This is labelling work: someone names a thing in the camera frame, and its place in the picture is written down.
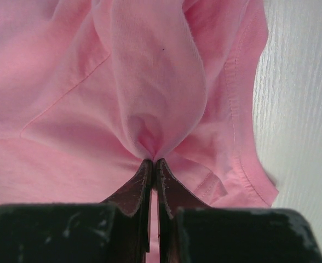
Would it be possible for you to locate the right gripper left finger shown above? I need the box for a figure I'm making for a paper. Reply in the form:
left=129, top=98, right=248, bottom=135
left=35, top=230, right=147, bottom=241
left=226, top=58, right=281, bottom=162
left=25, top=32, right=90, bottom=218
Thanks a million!
left=0, top=160, right=153, bottom=262

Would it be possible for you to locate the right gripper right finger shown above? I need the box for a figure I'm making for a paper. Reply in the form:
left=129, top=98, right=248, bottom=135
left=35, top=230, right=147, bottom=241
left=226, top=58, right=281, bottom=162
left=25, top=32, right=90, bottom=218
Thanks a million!
left=155, top=159, right=322, bottom=262

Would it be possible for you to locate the pink t shirt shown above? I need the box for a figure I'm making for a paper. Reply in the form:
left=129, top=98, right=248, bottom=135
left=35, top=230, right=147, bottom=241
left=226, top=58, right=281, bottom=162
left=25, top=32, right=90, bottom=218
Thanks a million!
left=0, top=0, right=279, bottom=263

